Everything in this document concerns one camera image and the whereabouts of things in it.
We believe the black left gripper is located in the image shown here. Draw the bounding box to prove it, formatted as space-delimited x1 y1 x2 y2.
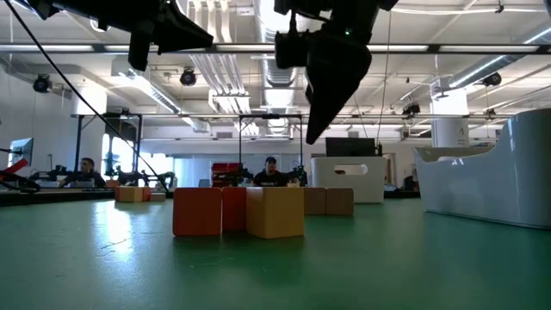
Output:
64 0 214 72

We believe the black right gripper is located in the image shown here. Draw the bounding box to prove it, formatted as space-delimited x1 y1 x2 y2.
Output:
274 0 399 146

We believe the large red wooden block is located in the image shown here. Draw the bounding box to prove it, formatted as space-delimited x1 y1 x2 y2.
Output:
172 187 224 238

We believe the black monitor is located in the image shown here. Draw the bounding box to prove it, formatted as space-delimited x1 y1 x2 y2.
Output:
325 137 377 158

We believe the person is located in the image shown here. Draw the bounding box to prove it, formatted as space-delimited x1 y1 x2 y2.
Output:
59 157 107 189
252 156 288 188

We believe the red storage cabinet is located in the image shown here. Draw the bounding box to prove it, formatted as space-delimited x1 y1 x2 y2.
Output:
210 162 242 188

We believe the white round pillar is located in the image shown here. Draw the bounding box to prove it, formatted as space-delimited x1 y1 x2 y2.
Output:
431 84 470 149

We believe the light orange wooden block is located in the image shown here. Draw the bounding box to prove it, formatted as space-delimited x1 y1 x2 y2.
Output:
114 185 145 203

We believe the yellow wooden cube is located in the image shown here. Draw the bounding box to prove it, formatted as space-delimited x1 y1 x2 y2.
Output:
245 186 306 240

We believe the small red wooden block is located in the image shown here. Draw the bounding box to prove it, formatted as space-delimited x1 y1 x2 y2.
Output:
221 186 249 233

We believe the computer monitor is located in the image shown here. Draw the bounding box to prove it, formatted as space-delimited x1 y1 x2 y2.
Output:
8 137 34 168

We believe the grey plastic bin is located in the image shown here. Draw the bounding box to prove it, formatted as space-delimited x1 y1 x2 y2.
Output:
414 108 551 231

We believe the green table mat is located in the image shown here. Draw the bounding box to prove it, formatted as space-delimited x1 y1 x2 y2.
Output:
0 196 551 310

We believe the black background rig frame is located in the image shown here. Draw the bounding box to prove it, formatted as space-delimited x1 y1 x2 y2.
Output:
238 113 305 187
71 111 144 184

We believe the thin hanging black cable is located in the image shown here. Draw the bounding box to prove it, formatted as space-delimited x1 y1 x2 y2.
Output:
376 10 393 144

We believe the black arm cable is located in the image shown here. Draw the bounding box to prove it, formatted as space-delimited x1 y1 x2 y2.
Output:
3 0 170 194

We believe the black overhead light rail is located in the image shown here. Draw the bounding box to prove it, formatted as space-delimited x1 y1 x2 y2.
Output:
0 41 551 56

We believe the white plastic bin with handle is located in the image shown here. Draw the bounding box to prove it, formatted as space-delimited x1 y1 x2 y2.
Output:
310 156 387 205

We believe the red strap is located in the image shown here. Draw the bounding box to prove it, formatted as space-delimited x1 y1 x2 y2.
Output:
0 158 29 182

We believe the black cable loop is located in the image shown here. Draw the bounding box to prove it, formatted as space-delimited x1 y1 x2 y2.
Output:
0 170 43 194

